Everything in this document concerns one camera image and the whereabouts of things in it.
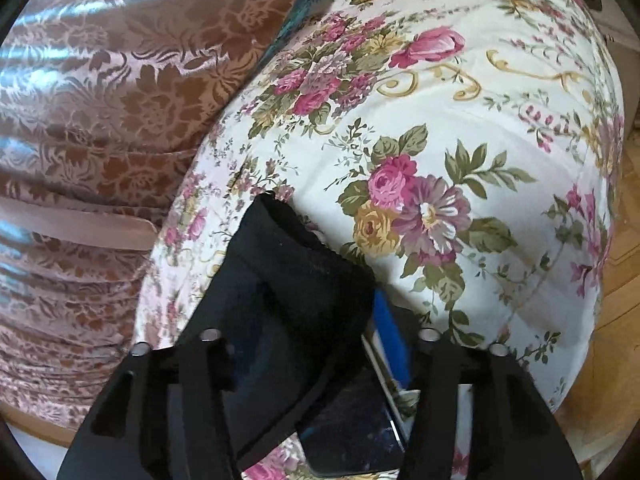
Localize black embroidered pants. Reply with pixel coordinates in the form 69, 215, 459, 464
178, 193, 374, 469

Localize black smartphone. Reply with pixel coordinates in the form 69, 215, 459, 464
296, 341, 406, 478

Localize floral quilt bedspread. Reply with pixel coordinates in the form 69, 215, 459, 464
134, 0, 626, 480

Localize pink brown floral curtain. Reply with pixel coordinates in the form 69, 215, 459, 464
1, 0, 295, 430

